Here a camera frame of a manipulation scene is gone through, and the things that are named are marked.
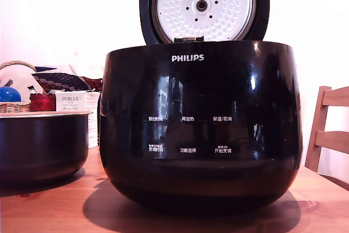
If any black Philips rice cooker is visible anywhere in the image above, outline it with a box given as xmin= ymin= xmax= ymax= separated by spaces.
xmin=98 ymin=40 xmax=303 ymax=210

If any rice cooker lid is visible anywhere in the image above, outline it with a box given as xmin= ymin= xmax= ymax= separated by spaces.
xmin=139 ymin=0 xmax=270 ymax=46

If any black metallic inner pot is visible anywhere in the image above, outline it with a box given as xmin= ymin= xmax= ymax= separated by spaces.
xmin=0 ymin=111 xmax=94 ymax=187

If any white printed carton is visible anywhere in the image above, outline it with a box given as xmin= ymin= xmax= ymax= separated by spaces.
xmin=84 ymin=91 xmax=101 ymax=149

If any white Porlex box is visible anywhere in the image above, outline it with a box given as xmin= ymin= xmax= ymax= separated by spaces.
xmin=55 ymin=91 xmax=87 ymax=113

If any patterned dark cushion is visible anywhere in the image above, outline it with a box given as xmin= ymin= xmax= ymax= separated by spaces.
xmin=31 ymin=72 xmax=104 ymax=92

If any red glass jar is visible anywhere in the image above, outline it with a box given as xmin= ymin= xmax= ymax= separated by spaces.
xmin=29 ymin=93 xmax=57 ymax=112

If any wooden chair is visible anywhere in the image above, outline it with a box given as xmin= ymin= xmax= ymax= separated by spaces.
xmin=304 ymin=86 xmax=349 ymax=181

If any woven wicker basket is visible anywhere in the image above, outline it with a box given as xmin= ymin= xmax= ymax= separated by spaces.
xmin=0 ymin=60 xmax=38 ymax=113

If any blue ball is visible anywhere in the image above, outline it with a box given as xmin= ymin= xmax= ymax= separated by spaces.
xmin=0 ymin=86 xmax=22 ymax=103

